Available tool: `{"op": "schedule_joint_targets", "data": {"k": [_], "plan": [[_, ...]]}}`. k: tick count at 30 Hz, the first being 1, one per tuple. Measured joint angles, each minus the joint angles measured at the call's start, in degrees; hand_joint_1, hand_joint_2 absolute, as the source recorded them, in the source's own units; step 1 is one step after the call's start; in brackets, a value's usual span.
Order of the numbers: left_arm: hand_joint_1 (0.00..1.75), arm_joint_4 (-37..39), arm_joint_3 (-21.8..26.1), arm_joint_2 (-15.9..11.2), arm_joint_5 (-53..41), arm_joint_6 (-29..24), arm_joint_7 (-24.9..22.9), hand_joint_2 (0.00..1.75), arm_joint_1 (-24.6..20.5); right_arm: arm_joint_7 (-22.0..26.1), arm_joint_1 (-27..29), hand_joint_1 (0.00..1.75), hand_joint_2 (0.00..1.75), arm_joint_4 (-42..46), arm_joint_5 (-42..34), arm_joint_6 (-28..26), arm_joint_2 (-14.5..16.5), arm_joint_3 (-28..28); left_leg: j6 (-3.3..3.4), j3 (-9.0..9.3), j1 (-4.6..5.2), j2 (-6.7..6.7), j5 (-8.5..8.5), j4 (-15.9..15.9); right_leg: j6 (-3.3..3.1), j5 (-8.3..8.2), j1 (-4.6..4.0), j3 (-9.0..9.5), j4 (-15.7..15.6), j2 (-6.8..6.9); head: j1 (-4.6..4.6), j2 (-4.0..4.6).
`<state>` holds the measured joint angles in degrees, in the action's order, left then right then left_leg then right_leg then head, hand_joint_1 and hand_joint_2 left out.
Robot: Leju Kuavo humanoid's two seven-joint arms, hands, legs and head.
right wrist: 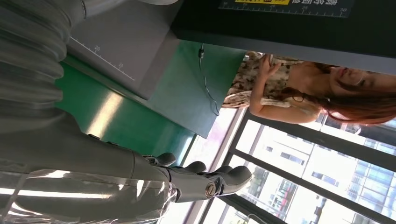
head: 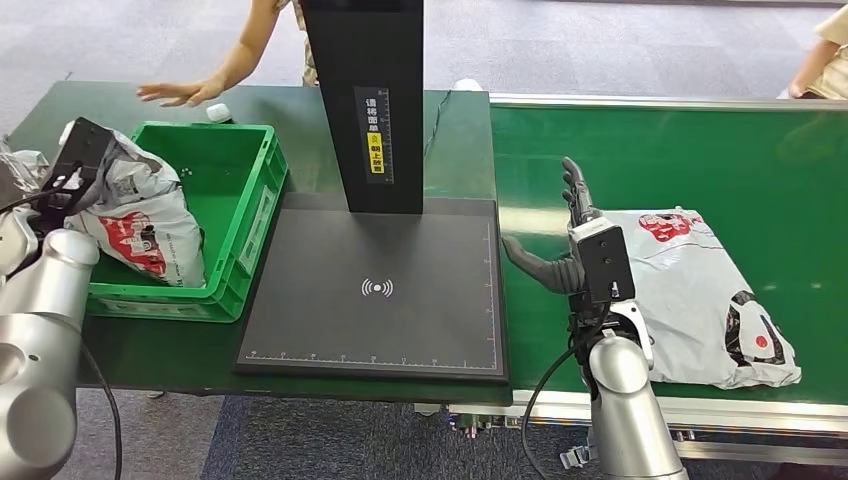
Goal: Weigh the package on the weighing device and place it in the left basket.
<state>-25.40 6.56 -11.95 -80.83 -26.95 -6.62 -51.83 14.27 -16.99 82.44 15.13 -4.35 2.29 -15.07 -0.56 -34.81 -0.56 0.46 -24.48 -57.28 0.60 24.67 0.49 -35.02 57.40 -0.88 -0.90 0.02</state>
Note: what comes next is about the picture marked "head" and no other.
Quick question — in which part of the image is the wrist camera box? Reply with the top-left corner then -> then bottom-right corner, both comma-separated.
569,217 -> 636,306
49,117 -> 115,201

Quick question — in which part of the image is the green plastic basket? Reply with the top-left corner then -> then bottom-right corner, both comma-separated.
86,121 -> 289,324

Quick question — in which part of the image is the yellow column label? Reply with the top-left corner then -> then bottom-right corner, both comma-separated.
366,132 -> 386,176

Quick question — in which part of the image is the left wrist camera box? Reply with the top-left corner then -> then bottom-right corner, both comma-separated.
49,117 -> 115,201

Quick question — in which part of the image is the aluminium conveyor frame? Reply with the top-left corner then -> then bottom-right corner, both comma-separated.
445,93 -> 848,465

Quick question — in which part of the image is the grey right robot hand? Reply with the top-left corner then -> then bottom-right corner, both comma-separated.
501,156 -> 604,296

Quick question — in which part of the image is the person's hand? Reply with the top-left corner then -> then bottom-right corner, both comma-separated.
137,78 -> 227,109

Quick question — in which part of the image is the green conveyor belt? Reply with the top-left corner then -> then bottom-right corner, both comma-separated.
490,102 -> 848,407

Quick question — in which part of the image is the black scanner column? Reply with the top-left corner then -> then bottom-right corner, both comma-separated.
299,0 -> 425,215

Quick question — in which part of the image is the grey package red print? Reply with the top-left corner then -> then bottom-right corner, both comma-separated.
599,208 -> 803,391
64,129 -> 207,289

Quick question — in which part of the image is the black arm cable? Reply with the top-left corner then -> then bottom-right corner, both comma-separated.
519,331 -> 598,480
79,344 -> 125,480

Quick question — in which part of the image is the dark green table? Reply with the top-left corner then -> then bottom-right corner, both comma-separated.
6,81 -> 513,407

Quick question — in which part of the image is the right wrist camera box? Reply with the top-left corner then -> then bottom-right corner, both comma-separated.
569,217 -> 636,306

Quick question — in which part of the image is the conveyor terminal block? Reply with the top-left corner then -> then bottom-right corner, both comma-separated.
447,409 -> 526,433

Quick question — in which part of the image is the white plastic mailer bag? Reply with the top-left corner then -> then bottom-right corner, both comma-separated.
0,135 -> 52,213

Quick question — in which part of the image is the black weighing platform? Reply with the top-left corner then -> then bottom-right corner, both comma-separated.
235,193 -> 510,387

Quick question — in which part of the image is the grey flat package red print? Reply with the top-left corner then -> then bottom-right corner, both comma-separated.
599,208 -> 803,391

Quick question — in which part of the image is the grey metal clamp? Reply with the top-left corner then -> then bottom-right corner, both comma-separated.
559,445 -> 599,472

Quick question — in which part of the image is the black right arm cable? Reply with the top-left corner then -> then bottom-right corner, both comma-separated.
519,331 -> 598,480

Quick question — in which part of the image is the thin black table cable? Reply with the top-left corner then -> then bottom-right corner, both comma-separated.
423,90 -> 453,157

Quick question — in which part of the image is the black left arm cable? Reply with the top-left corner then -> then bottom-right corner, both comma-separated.
79,344 -> 125,480

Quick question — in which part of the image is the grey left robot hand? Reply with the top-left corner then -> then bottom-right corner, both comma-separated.
69,135 -> 127,213

